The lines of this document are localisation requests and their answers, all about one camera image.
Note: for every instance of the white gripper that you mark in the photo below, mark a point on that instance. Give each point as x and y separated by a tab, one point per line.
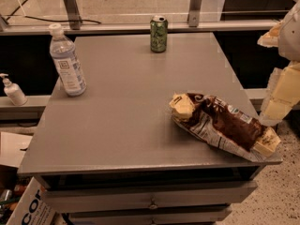
291	37

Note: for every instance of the green soda can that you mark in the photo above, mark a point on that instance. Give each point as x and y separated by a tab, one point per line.
158	34

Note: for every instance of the brown chip bag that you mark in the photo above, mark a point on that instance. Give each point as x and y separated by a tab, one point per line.
223	126

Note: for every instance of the grey drawer cabinet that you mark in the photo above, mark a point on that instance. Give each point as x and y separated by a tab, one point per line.
114	156

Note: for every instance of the clear plastic water bottle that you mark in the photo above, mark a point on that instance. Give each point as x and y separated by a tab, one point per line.
68	66

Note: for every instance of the white pump dispenser bottle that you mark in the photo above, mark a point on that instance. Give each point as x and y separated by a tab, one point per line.
13	91

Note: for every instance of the white cardboard box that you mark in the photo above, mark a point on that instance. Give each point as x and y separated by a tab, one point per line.
31	209

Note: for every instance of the metal railing frame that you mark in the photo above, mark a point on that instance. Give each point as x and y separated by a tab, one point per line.
33	17

